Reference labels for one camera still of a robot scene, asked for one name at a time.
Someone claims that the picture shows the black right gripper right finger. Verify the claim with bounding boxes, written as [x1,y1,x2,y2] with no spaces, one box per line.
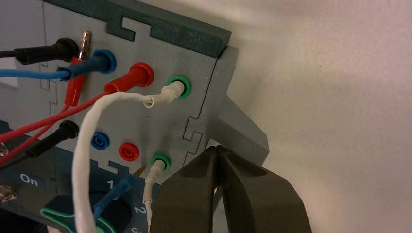
[217,145,313,233]

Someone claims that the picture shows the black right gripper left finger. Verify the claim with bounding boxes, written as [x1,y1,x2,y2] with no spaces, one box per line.
[150,146,219,233]

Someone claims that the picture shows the red panel socket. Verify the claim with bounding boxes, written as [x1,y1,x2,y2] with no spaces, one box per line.
[118,142,140,162]

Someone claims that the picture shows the blue panel socket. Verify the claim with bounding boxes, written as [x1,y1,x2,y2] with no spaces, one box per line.
[90,131,111,151]

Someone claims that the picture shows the white banana plug cable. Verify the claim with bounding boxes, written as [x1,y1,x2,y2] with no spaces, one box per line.
[71,74,192,233]
[143,152,172,233]

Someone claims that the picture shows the blue cable with bare plug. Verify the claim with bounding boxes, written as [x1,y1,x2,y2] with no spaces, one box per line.
[93,166,146,222]

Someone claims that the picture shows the green cable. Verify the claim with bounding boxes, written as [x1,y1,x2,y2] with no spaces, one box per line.
[40,207,117,233]

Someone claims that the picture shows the red banana plug cable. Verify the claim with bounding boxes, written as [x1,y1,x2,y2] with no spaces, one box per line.
[0,62,155,143]

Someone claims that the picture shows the grey teal switch panel box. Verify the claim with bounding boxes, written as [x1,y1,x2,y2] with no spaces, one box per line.
[0,0,270,233]

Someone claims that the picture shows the black banana plug cable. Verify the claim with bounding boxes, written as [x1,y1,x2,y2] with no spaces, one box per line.
[0,37,80,65]
[0,120,80,168]

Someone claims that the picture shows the red cable with bare plug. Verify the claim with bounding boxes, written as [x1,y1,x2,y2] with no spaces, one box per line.
[0,30,93,166]

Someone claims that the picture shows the blue banana plug cable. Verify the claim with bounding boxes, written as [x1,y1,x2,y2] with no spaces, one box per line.
[0,49,117,81]

